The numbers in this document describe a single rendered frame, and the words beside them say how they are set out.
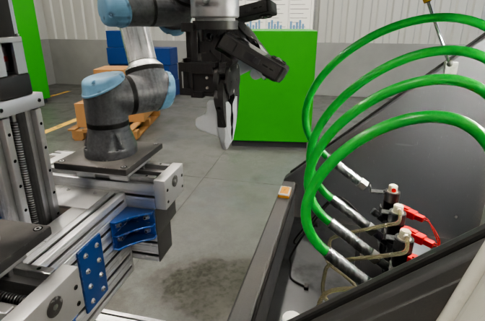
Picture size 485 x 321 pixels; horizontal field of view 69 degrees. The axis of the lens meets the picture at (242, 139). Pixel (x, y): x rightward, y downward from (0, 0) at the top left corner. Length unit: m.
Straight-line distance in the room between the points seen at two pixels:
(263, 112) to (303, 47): 0.81
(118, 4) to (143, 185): 0.48
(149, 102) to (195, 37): 0.53
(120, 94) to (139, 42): 0.18
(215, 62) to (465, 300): 0.43
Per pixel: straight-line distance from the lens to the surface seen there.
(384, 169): 1.07
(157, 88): 1.09
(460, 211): 1.15
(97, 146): 1.06
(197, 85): 0.58
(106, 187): 1.10
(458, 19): 0.69
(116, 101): 1.04
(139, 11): 0.85
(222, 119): 0.57
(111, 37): 7.32
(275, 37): 3.89
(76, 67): 9.00
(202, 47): 0.58
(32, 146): 0.97
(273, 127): 4.05
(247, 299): 0.68
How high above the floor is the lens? 1.41
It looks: 19 degrees down
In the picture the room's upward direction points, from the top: straight up
